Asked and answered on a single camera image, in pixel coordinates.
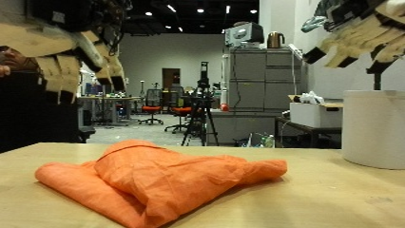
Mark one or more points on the orange button-up shirt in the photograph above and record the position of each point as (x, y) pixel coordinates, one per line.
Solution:
(168, 180)

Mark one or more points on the green potted plant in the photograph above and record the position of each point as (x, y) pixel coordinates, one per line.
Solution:
(377, 82)

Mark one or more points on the white power strip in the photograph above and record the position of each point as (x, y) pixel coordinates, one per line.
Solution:
(296, 51)

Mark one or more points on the computer monitor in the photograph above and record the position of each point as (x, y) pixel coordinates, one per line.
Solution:
(92, 89)

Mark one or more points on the copper electric kettle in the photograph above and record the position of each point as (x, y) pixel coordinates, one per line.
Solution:
(275, 41)

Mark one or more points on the round ceiling light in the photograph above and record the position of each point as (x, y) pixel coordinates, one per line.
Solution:
(254, 12)
(200, 11)
(148, 14)

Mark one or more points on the grey workbench desk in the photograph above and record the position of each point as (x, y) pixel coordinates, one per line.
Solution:
(110, 98)

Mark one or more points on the white crumpled bag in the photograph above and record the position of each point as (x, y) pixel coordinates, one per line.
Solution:
(311, 98)

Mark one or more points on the metal pole stand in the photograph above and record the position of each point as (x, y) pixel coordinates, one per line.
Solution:
(102, 107)

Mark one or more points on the person in dark shirt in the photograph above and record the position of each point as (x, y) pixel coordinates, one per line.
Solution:
(34, 120)

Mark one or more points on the grey box device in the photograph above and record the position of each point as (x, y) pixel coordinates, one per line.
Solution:
(244, 34)

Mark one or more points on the white storage box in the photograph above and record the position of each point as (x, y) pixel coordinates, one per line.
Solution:
(312, 115)

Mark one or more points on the long ceiling light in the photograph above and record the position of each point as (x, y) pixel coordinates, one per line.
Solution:
(228, 9)
(171, 8)

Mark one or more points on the tall grey drawer cabinet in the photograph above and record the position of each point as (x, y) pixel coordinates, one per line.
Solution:
(254, 82)

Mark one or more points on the brown door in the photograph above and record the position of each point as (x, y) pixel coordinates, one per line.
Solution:
(171, 79)

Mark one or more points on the white cylindrical plant pot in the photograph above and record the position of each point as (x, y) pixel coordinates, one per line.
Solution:
(375, 133)

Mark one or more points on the orange office chair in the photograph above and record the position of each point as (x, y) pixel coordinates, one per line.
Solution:
(151, 109)
(182, 110)

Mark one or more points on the dark side table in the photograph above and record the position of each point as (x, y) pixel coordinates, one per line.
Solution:
(308, 129)

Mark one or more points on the red ball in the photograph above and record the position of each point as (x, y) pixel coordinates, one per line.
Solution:
(224, 107)

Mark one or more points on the low grey cabinet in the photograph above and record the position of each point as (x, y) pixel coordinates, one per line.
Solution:
(240, 126)

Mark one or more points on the black camera tripod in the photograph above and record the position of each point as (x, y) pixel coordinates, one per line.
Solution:
(204, 82)

